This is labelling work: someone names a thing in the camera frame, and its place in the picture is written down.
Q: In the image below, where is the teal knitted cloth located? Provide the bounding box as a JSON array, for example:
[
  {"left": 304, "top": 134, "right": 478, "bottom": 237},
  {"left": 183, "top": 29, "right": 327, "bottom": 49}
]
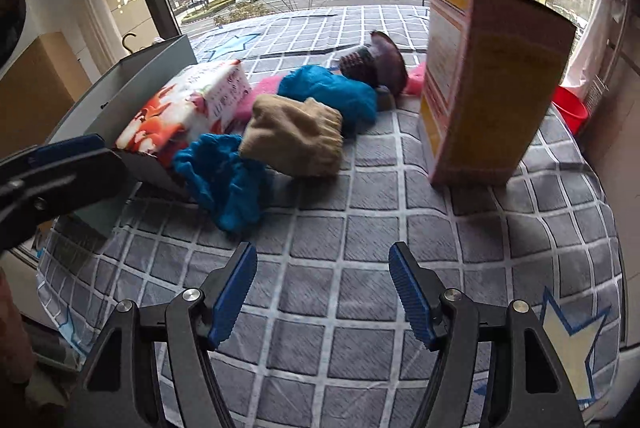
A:
[
  {"left": 277, "top": 65, "right": 378, "bottom": 129},
  {"left": 172, "top": 133, "right": 268, "bottom": 231}
]

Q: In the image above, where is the brown cardboard panel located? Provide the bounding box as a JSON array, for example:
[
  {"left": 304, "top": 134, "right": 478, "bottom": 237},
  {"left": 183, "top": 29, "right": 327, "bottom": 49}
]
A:
[{"left": 0, "top": 31, "right": 93, "bottom": 159}]

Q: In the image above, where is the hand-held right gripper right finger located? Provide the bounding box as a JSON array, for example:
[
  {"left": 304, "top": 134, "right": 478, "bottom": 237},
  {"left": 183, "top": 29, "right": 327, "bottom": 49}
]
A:
[{"left": 389, "top": 242, "right": 586, "bottom": 428}]

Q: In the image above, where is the white window curtain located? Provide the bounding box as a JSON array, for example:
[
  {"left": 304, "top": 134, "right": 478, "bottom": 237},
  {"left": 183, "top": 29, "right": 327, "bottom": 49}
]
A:
[{"left": 565, "top": 0, "right": 640, "bottom": 99}]

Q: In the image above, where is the pink sponge cloth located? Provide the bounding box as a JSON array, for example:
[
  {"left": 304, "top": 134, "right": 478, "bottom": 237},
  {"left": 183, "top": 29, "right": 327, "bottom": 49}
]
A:
[{"left": 235, "top": 76, "right": 286, "bottom": 119}]

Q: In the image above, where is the grey storage box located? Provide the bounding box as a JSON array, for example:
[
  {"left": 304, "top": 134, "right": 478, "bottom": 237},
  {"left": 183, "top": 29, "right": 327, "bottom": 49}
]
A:
[{"left": 47, "top": 34, "right": 201, "bottom": 241}]

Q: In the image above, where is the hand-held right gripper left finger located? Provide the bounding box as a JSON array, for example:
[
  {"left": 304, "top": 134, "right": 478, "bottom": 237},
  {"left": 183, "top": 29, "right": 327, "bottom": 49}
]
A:
[{"left": 75, "top": 241, "right": 258, "bottom": 428}]

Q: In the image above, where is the red plastic basin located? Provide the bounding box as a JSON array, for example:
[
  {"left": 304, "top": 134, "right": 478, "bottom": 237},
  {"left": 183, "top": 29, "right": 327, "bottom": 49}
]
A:
[{"left": 550, "top": 86, "right": 590, "bottom": 134}]

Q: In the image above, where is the beige knitted hat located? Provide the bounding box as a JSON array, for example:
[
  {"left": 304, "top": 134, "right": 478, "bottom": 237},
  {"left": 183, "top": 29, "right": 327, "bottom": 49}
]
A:
[{"left": 239, "top": 97, "right": 345, "bottom": 179}]

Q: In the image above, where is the grey checkered star blanket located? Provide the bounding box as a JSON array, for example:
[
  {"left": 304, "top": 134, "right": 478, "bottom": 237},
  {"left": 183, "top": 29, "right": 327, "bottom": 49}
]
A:
[{"left": 37, "top": 3, "right": 626, "bottom": 428}]

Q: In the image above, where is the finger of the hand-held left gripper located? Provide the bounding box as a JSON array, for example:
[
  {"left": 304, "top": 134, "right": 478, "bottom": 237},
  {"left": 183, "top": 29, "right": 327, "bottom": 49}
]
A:
[
  {"left": 27, "top": 133, "right": 108, "bottom": 165},
  {"left": 0, "top": 147, "right": 128, "bottom": 251}
]

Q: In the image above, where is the pink cardboard box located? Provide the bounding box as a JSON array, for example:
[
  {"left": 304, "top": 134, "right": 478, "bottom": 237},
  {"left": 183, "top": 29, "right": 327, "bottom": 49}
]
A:
[{"left": 419, "top": 0, "right": 578, "bottom": 188}]

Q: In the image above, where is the floral tissue pack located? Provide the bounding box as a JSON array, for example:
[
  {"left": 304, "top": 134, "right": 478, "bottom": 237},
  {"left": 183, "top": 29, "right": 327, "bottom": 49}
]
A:
[{"left": 115, "top": 61, "right": 253, "bottom": 169}]

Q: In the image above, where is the purple striped knit sock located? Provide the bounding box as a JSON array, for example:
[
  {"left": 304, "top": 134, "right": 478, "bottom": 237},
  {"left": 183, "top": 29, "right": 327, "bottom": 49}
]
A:
[{"left": 340, "top": 31, "right": 408, "bottom": 96}]

